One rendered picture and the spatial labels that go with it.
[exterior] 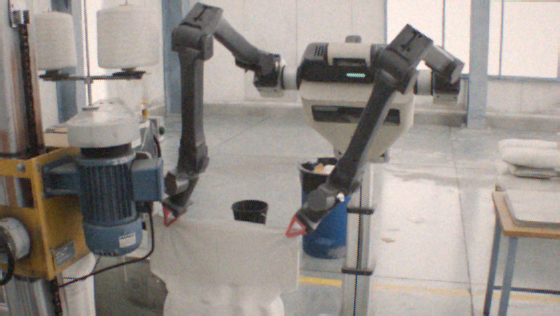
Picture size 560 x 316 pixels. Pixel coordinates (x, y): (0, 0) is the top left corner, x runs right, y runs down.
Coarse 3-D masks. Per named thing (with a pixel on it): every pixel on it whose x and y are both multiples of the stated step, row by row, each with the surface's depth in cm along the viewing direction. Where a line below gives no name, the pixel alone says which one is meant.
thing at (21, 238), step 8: (0, 224) 118; (8, 224) 119; (16, 224) 120; (8, 232) 118; (16, 232) 119; (24, 232) 121; (0, 240) 119; (16, 240) 118; (24, 240) 120; (0, 248) 120; (16, 248) 118; (24, 248) 121; (0, 256) 121; (16, 256) 119
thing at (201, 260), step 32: (160, 224) 165; (192, 224) 160; (224, 224) 162; (256, 224) 159; (160, 256) 168; (192, 256) 163; (224, 256) 160; (256, 256) 159; (288, 256) 157; (192, 288) 163; (224, 288) 161; (256, 288) 161; (288, 288) 160
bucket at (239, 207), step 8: (248, 200) 434; (256, 200) 434; (232, 208) 414; (240, 208) 432; (248, 208) 435; (256, 208) 434; (264, 208) 429; (240, 216) 410; (248, 216) 408; (256, 216) 409; (264, 216) 415
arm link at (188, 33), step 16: (192, 16) 132; (208, 16) 131; (176, 32) 131; (192, 32) 130; (208, 32) 132; (224, 32) 142; (240, 32) 150; (192, 48) 132; (240, 48) 153; (256, 48) 161; (240, 64) 167; (272, 64) 170
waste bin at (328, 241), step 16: (304, 160) 398; (320, 160) 405; (336, 160) 405; (304, 176) 374; (320, 176) 363; (304, 192) 378; (336, 208) 370; (320, 224) 375; (336, 224) 373; (304, 240) 390; (320, 240) 378; (336, 240) 377; (320, 256) 382; (336, 256) 381
